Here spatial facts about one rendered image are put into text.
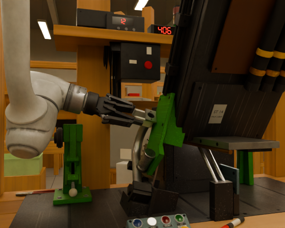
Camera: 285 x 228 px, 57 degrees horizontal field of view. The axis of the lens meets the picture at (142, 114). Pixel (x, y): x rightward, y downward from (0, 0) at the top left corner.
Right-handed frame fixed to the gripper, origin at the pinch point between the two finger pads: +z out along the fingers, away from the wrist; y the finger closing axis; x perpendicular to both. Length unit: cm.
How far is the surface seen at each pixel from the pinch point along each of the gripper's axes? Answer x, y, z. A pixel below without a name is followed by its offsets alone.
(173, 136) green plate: -4.0, -9.3, 8.7
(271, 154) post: 20, 23, 83
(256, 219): -1.2, -30.9, 34.3
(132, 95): 552, 752, 186
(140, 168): 6.1, -16.6, 1.5
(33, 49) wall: 555, 857, -219
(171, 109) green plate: -10.6, -4.5, 5.2
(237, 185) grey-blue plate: -4.4, -22.9, 28.1
